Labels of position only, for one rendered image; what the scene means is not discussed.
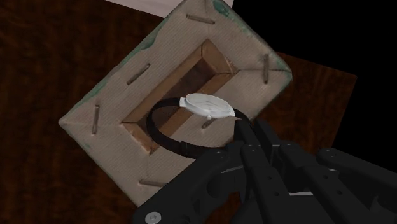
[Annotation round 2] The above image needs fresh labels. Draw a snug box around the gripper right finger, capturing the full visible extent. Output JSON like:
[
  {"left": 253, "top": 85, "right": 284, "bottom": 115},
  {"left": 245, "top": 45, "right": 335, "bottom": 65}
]
[{"left": 254, "top": 119, "right": 397, "bottom": 224}]

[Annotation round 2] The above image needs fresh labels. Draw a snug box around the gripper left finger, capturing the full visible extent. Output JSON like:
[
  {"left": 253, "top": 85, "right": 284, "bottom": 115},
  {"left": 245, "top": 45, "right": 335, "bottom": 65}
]
[{"left": 132, "top": 118, "right": 299, "bottom": 224}]

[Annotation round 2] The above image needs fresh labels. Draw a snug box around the white watch with black strap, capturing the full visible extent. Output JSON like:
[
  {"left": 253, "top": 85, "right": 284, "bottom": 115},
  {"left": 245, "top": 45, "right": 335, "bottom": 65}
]
[{"left": 145, "top": 93, "right": 253, "bottom": 160}]

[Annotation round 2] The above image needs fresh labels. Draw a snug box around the dark brown wooden table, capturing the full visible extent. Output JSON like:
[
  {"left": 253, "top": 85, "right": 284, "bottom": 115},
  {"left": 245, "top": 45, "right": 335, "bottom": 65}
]
[{"left": 0, "top": 0, "right": 358, "bottom": 224}]

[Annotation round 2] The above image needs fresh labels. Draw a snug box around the beige stretched canvas wooden frame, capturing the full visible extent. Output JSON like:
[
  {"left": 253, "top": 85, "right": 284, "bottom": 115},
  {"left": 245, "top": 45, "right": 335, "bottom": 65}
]
[{"left": 58, "top": 0, "right": 293, "bottom": 208}]

